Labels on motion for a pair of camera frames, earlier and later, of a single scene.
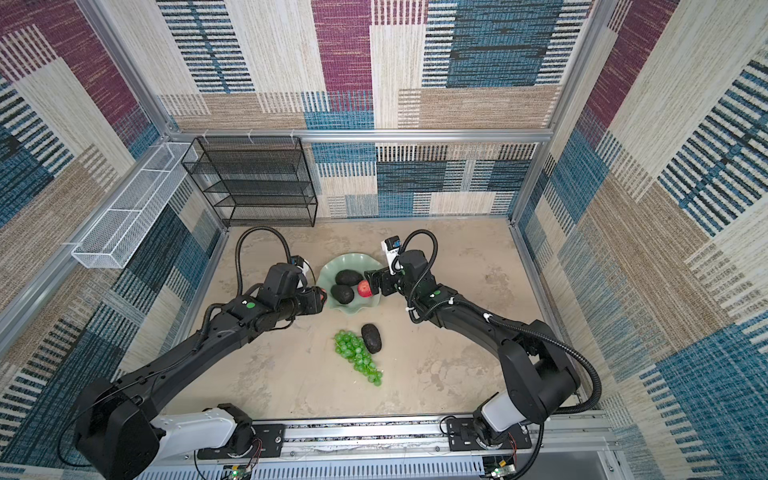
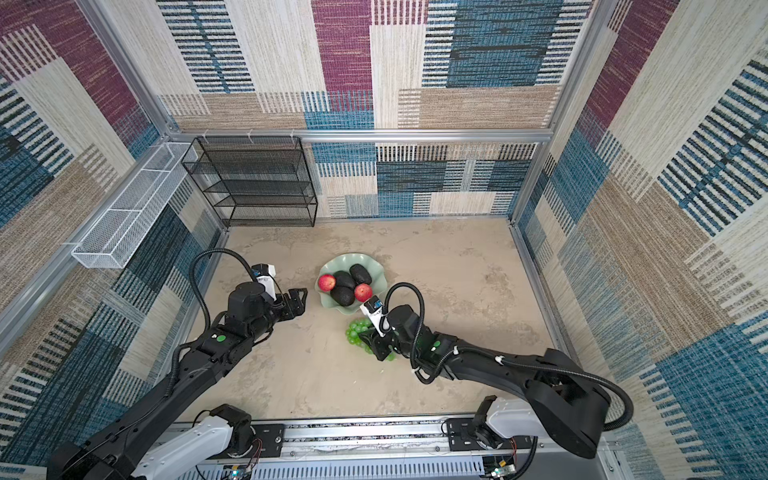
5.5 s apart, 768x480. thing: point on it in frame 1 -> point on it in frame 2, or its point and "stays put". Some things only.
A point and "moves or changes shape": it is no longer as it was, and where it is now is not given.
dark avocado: [348, 277] stays put
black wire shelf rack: [254, 181] stays put
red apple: [364, 289] stays put
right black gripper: [374, 278] -> [376, 342]
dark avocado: [371, 336] moves or changes shape
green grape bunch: [352, 347] -> [354, 327]
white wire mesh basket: [127, 227] stays put
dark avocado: [344, 294] stays put
